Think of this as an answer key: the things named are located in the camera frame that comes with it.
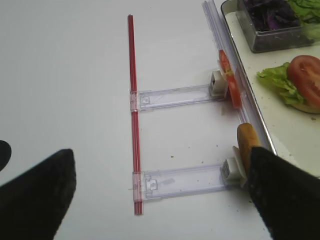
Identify left lower clear pusher track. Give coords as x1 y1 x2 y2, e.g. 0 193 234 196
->
132 164 233 203

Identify white pusher block left upper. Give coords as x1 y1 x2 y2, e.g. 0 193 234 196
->
208 70 228 98

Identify clear plastic salad container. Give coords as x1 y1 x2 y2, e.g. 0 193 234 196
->
235 0 320 53

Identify white pusher block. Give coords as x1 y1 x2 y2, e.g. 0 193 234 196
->
208 70 228 98
220 146 248 188

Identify left red rail strip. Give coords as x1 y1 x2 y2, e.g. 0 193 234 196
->
127 14 145 216

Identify metal baking tray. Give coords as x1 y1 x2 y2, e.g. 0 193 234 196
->
221 0 320 177

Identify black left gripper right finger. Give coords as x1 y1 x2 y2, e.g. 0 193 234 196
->
248 147 320 240

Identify left upper clear pusher track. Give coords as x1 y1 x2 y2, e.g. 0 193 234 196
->
130 84 227 112

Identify white pusher block left lower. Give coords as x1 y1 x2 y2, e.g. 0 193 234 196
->
220 146 248 188

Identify bottom bun slice on tray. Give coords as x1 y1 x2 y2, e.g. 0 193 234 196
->
291 103 320 114

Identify purple cabbage pieces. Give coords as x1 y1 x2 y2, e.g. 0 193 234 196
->
243 0 301 32

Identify tomato slices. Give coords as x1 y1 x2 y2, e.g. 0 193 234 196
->
287 55 320 108
219 49 242 109

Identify bun half in left rack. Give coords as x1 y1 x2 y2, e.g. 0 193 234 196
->
237 123 262 175

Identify lettuce leaf on bun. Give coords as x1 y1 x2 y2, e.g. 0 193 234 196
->
256 62 307 106

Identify clear pusher track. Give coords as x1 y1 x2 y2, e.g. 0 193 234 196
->
130 84 227 112
132 164 233 203

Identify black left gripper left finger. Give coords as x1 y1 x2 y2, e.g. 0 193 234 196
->
0 149 77 240

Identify green lettuce in container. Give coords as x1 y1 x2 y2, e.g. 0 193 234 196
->
288 0 320 41

